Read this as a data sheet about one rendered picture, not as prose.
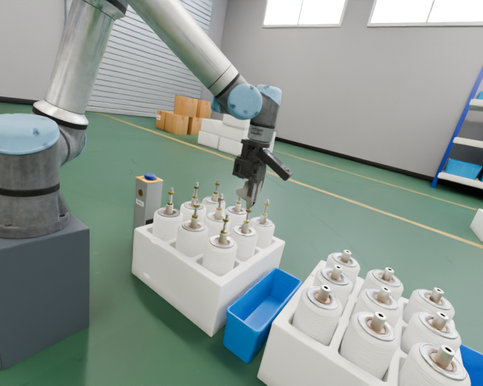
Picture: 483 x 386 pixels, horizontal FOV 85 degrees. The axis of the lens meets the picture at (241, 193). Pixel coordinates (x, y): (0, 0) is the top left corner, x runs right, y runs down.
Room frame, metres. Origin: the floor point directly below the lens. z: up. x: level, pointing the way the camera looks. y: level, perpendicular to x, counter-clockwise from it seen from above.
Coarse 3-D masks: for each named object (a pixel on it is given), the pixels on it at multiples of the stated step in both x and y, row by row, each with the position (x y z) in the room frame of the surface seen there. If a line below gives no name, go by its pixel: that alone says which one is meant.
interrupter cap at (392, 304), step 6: (372, 288) 0.60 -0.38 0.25; (366, 294) 0.57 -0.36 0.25; (372, 294) 0.57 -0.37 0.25; (372, 300) 0.55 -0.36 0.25; (378, 300) 0.55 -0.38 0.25; (390, 300) 0.56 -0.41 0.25; (396, 300) 0.56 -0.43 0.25; (384, 306) 0.53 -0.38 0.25; (390, 306) 0.54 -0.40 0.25; (396, 306) 0.54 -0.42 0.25
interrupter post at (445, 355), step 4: (440, 348) 0.41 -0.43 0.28; (444, 348) 0.40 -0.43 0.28; (448, 348) 0.41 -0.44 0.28; (440, 352) 0.40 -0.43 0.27; (444, 352) 0.40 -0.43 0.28; (448, 352) 0.39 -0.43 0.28; (452, 352) 0.40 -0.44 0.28; (436, 356) 0.40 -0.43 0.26; (440, 356) 0.40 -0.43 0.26; (444, 356) 0.39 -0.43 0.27; (448, 356) 0.39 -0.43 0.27; (452, 356) 0.39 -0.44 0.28; (436, 360) 0.40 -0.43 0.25; (440, 360) 0.40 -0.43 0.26; (444, 360) 0.39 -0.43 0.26; (448, 360) 0.39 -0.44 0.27; (440, 364) 0.39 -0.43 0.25; (444, 364) 0.39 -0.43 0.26; (448, 364) 0.39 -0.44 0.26
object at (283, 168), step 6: (264, 150) 0.78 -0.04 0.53; (258, 156) 0.77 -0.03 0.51; (264, 156) 0.76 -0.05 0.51; (270, 156) 0.76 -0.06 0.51; (270, 162) 0.76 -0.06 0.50; (276, 162) 0.75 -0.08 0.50; (276, 168) 0.75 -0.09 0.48; (282, 168) 0.74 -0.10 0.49; (288, 168) 0.76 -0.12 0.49; (282, 174) 0.74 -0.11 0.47; (288, 174) 0.74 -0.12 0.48
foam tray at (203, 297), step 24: (144, 240) 0.76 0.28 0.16; (168, 240) 0.75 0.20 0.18; (144, 264) 0.75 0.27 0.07; (168, 264) 0.69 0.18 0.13; (192, 264) 0.65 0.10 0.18; (240, 264) 0.70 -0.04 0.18; (264, 264) 0.79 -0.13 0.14; (168, 288) 0.69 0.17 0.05; (192, 288) 0.63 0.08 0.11; (216, 288) 0.59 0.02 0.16; (240, 288) 0.67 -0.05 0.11; (192, 312) 0.63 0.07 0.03; (216, 312) 0.58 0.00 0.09
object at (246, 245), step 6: (234, 234) 0.76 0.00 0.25; (240, 240) 0.74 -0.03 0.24; (246, 240) 0.74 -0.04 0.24; (252, 240) 0.75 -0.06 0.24; (240, 246) 0.74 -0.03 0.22; (246, 246) 0.74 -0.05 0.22; (252, 246) 0.76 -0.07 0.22; (240, 252) 0.74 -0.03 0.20; (246, 252) 0.75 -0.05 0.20; (252, 252) 0.76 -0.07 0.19; (240, 258) 0.74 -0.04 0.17; (246, 258) 0.75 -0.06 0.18
